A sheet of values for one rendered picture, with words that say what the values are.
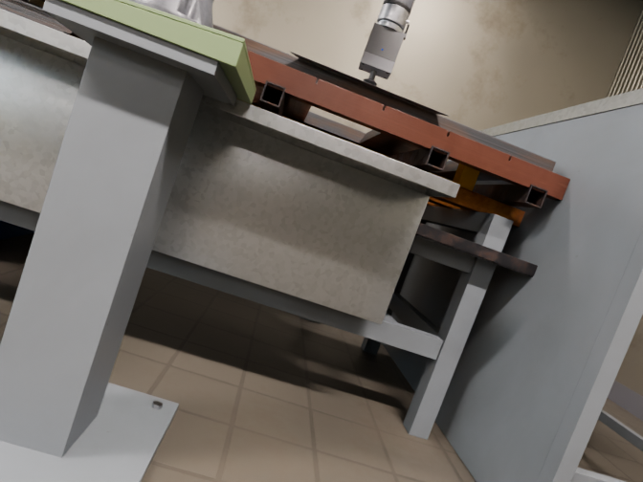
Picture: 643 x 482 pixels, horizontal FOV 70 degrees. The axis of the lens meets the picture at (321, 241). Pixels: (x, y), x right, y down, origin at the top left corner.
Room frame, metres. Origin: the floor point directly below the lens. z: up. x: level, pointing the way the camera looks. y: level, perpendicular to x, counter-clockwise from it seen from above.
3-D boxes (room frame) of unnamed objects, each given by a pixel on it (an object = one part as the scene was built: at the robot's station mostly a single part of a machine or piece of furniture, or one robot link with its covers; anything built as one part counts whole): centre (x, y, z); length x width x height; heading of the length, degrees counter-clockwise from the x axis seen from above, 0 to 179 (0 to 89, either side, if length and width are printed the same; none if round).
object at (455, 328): (1.31, -0.45, 0.34); 0.06 x 0.06 x 0.68; 8
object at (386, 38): (1.24, 0.02, 0.97); 0.10 x 0.09 x 0.16; 2
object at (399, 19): (1.22, 0.02, 1.05); 0.08 x 0.08 x 0.05
